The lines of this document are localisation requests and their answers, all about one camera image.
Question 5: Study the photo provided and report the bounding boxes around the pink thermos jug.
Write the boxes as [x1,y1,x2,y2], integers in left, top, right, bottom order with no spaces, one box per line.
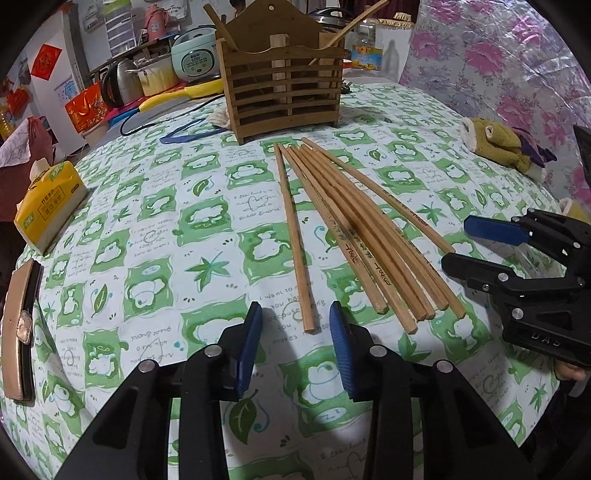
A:
[144,4,169,44]

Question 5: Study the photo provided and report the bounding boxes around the black cable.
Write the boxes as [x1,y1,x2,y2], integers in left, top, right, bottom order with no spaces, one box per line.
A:
[121,90,222,137]

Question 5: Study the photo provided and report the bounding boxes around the light green rice cooker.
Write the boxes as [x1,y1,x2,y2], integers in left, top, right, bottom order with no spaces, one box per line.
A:
[171,25,222,84]

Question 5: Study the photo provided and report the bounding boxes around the dark grey garment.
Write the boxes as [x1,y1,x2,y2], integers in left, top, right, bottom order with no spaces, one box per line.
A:
[573,124,591,176]

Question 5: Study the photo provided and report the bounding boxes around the bundle of wooden chopsticks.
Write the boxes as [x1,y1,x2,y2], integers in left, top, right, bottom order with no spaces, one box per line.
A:
[281,144,467,334]

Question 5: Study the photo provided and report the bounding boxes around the red paper decoration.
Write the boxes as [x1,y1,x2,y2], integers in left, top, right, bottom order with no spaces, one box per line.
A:
[31,44,58,79]

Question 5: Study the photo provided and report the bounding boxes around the blue strap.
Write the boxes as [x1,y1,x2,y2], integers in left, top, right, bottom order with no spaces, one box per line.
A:
[159,117,227,145]

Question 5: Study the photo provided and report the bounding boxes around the single wooden chopstick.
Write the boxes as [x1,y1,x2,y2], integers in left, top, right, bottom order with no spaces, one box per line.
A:
[203,6,238,49]
[308,0,390,65]
[301,137,456,254]
[275,143,318,334]

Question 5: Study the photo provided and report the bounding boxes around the red gift box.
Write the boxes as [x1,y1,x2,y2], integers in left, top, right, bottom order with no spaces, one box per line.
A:
[65,82,109,132]

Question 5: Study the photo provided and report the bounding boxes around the green and white tablecloth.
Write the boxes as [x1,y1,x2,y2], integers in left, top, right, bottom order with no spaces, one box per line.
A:
[0,80,573,480]

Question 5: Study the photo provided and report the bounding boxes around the steel pressure cooker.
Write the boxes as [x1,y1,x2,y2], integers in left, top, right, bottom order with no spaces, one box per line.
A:
[309,9,356,35]

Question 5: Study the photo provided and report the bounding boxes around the white plastic drawer unit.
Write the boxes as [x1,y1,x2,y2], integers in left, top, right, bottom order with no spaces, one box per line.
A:
[104,0,139,49]

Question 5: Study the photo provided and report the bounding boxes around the yellow tissue pack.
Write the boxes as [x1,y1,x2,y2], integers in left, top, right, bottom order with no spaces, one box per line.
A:
[13,158,89,256]

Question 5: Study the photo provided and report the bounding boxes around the clear bottle with yellow label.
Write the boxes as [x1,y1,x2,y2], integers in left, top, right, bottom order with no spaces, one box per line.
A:
[351,16,385,70]

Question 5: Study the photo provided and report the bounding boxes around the slatted wooden chopstick holder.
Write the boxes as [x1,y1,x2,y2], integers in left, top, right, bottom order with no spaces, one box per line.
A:
[216,0,347,144]

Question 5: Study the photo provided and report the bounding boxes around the white refrigerator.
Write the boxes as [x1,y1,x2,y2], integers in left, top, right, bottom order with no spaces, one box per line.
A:
[18,9,93,153]

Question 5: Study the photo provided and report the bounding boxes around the steel electric kettle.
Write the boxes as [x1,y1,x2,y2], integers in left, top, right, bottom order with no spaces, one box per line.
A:
[100,58,144,109]

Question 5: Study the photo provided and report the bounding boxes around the dark red cloth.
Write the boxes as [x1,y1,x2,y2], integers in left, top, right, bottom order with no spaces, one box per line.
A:
[0,116,61,171]

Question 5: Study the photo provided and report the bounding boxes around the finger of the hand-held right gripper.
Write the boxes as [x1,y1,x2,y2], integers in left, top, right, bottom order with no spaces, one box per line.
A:
[441,254,583,302]
[464,208,591,278]

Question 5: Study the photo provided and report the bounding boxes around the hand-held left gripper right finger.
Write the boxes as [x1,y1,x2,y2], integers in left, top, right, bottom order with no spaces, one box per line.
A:
[329,302,539,480]

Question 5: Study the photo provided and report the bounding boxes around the purple cloth piece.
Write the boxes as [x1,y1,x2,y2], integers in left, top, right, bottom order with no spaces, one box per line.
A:
[512,127,559,167]

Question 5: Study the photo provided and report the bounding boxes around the pink floral quilt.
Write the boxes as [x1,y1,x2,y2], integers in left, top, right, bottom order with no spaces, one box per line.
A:
[397,0,591,217]

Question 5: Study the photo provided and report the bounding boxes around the brown plush toy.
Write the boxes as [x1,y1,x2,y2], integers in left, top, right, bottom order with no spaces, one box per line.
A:
[459,116,548,181]

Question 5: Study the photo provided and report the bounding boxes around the person's right hand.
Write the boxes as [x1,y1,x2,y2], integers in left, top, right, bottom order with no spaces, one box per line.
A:
[551,359,583,381]

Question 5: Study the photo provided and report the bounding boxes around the gold fringed cover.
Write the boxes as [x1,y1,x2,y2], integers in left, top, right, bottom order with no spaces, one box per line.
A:
[379,14,416,32]

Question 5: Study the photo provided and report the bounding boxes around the yellow handled utensil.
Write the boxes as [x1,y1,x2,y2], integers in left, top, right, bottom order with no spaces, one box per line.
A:
[108,78,225,127]

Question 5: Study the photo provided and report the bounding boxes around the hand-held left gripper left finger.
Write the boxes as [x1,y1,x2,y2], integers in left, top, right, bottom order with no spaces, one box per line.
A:
[55,302,264,480]

